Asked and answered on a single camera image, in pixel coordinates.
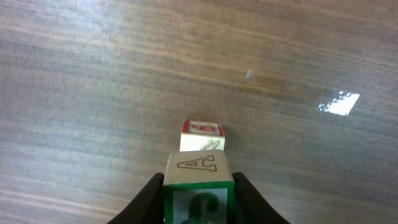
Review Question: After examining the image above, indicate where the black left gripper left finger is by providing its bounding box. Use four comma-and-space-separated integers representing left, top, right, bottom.
108, 172, 165, 224

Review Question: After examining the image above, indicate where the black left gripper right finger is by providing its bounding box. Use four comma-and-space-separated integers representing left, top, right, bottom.
233, 172, 290, 224

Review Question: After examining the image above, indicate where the block with green J top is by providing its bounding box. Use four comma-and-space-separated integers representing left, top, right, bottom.
163, 149, 236, 224

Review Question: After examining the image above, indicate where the plain block red side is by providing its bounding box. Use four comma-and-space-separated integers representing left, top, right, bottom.
180, 119, 226, 152

